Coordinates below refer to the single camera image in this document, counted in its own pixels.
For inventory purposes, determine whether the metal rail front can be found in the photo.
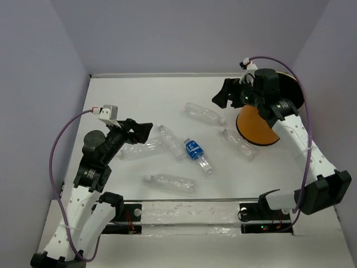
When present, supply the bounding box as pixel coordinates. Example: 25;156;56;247
125;198;259;203

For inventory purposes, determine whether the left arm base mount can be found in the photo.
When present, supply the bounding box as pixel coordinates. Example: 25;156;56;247
102;203;142;235

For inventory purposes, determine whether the clear bottle front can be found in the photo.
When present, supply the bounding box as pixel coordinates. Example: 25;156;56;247
143;174;197;195

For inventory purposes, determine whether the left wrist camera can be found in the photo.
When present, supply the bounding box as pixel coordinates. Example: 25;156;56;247
92;105;119;127

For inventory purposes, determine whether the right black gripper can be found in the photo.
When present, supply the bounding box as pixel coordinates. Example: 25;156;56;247
211;77;264;109

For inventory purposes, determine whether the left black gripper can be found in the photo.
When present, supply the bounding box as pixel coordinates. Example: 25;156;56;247
102;118;153;163

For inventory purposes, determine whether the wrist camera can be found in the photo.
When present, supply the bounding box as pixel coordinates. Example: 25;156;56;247
92;105;119;127
239;58;258;84

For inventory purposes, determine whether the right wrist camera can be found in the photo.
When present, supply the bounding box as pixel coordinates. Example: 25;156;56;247
239;58;258;84

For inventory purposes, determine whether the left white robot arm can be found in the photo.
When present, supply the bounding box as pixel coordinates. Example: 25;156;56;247
30;118;153;267

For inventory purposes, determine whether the clear bottle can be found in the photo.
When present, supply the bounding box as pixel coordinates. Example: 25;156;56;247
219;128;258;161
157;125;186;161
184;103;225;126
116;137;165;161
143;174;197;195

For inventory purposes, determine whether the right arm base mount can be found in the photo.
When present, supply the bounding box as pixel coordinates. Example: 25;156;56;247
237;203;293;234

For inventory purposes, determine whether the orange bin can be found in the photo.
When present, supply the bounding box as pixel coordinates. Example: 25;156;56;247
236;72;305;146

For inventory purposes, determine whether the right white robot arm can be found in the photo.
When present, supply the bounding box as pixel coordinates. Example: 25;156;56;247
212;69;352;219

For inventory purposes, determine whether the blue label bottle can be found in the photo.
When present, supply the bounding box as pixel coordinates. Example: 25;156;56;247
184;138;213;175

